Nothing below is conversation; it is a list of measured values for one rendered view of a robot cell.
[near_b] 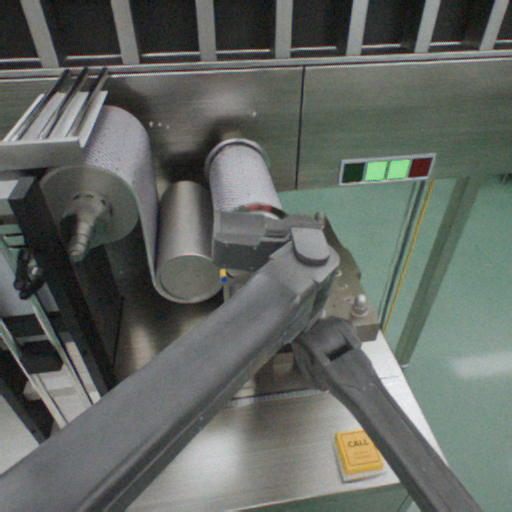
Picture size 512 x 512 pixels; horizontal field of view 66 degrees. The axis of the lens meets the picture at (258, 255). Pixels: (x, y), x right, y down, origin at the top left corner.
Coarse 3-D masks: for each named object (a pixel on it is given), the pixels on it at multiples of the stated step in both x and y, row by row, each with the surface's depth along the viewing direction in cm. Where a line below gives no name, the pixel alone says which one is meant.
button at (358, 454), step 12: (348, 432) 75; (360, 432) 75; (348, 444) 74; (360, 444) 74; (372, 444) 74; (348, 456) 72; (360, 456) 72; (372, 456) 72; (348, 468) 70; (360, 468) 71; (372, 468) 71
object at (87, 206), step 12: (84, 192) 58; (96, 192) 58; (72, 204) 56; (84, 204) 55; (96, 204) 56; (108, 204) 59; (72, 216) 54; (84, 216) 54; (96, 216) 55; (108, 216) 58; (60, 228) 55; (96, 228) 56; (108, 228) 57; (96, 240) 57
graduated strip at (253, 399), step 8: (384, 376) 87; (392, 376) 87; (272, 392) 84; (280, 392) 84; (288, 392) 84; (296, 392) 84; (304, 392) 84; (312, 392) 84; (320, 392) 84; (328, 392) 84; (232, 400) 83; (240, 400) 83; (248, 400) 83; (256, 400) 83; (264, 400) 83; (272, 400) 83; (224, 408) 82
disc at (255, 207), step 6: (246, 204) 63; (252, 204) 63; (258, 204) 64; (264, 204) 64; (270, 204) 64; (234, 210) 64; (240, 210) 64; (246, 210) 64; (252, 210) 64; (258, 210) 64; (264, 210) 64; (270, 210) 65; (276, 210) 65; (282, 210) 65; (276, 216) 66; (282, 216) 66
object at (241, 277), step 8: (232, 272) 68; (240, 272) 68; (248, 272) 68; (232, 280) 69; (240, 280) 69; (224, 288) 70; (232, 288) 68; (240, 288) 68; (224, 296) 71; (248, 384) 85
